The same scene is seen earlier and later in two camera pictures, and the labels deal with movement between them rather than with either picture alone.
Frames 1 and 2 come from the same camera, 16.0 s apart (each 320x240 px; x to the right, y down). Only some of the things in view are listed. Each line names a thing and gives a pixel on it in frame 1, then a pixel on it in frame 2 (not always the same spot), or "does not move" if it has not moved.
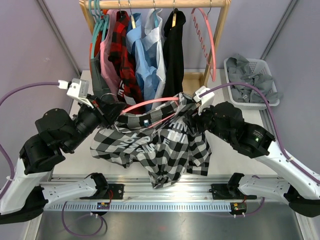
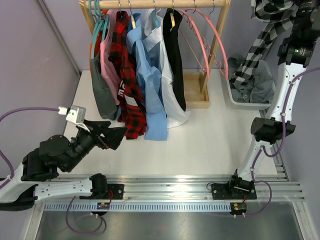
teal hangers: (102, 19) does not move
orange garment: (97, 44) does not move
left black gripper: (110, 111) → (113, 136)
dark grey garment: (100, 91) does not move
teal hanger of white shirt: (156, 19) does not move
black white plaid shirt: (165, 139) → (278, 15)
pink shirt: (110, 74) does not move
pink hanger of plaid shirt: (154, 100) → (207, 69)
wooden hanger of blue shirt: (133, 25) does not move
